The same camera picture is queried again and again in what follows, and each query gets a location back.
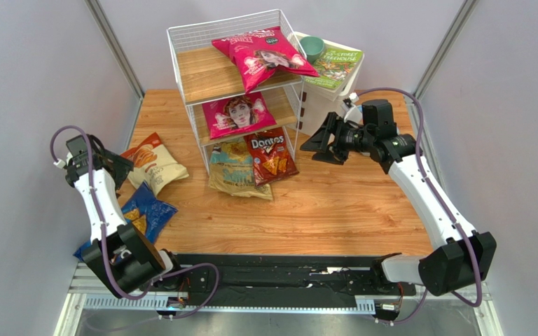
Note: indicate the white wire wooden shelf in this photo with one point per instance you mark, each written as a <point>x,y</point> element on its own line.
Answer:
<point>203,74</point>

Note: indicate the blue Doritos bag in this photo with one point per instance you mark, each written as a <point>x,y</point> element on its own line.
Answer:
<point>147,213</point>

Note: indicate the green mug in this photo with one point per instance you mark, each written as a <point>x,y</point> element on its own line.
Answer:
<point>314,47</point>

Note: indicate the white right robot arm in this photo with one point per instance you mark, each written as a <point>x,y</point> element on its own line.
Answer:
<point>461,255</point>

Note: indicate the pink Real chips bag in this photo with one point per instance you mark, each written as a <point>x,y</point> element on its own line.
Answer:
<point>237,115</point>
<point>260,53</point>

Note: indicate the cream orange chips bag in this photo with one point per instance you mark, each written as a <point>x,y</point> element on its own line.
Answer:
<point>153,165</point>

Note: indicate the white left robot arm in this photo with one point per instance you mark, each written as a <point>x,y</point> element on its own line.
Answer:
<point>120,255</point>

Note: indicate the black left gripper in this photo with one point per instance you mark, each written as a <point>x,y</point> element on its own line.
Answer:
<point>122,165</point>

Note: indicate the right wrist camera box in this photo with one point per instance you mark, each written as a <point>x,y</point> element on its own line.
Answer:
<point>352,112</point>

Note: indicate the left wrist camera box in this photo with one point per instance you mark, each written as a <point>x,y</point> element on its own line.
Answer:
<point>62,163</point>

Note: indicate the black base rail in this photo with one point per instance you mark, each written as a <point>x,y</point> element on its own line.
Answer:
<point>307,282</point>

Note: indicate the red Doritos bag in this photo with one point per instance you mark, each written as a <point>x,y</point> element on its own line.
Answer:
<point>271,157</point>

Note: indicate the tan kettle chips bag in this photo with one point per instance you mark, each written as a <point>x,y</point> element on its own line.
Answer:
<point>231,171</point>

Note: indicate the green treehouse book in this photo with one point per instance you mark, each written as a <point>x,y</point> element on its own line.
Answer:
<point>334,67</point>

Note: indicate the white drawer cabinet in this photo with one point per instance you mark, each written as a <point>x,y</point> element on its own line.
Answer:
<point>317,102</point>

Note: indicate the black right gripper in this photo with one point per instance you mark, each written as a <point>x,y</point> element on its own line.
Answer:
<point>334,138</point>

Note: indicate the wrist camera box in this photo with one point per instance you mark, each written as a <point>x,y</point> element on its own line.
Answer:
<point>352,112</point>
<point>62,163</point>

